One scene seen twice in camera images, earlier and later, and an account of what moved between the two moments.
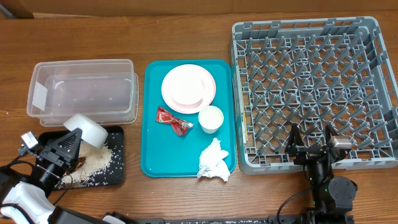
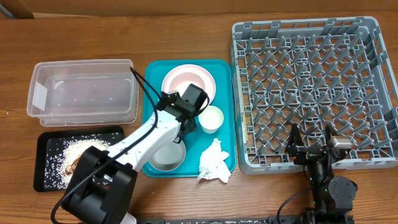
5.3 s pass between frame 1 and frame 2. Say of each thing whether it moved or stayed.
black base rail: stayed
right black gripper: stayed
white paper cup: stayed
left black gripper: moved
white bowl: moved
